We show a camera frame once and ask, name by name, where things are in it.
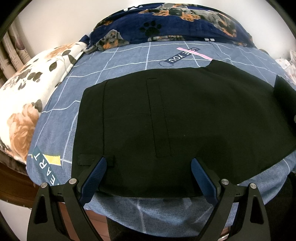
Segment beige floral curtain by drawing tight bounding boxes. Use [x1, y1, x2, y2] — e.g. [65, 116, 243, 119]
[1, 22, 31, 86]

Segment brown wooden bed frame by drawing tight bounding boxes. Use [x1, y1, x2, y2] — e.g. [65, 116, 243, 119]
[1, 151, 110, 240]

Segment navy dog print blanket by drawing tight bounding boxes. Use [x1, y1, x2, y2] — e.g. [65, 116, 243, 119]
[81, 3, 255, 53]

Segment blue grid bed sheet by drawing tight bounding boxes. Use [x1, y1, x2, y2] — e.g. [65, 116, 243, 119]
[26, 41, 288, 237]

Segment white floral pillow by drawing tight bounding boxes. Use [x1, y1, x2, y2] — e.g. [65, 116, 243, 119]
[1, 42, 87, 163]

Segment black pants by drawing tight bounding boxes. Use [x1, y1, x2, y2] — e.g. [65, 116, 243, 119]
[71, 60, 295, 198]

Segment white patterned quilt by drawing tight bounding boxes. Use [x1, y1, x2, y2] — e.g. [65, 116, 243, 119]
[275, 50, 296, 83]

